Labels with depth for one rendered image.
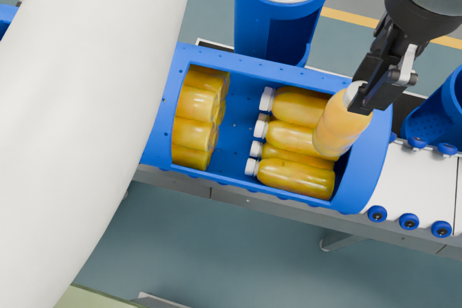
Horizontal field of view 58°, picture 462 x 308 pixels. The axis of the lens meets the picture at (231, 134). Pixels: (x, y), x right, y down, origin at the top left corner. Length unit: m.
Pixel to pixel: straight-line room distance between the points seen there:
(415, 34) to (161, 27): 0.29
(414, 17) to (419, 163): 0.79
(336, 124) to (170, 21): 0.48
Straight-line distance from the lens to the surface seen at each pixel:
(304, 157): 0.97
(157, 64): 0.16
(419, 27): 0.41
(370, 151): 0.80
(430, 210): 1.14
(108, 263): 2.03
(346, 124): 0.62
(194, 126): 0.88
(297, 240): 1.98
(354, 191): 0.83
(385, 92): 0.47
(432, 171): 1.17
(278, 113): 0.90
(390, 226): 1.10
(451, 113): 1.68
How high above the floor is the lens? 1.95
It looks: 70 degrees down
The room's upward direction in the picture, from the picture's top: 1 degrees counter-clockwise
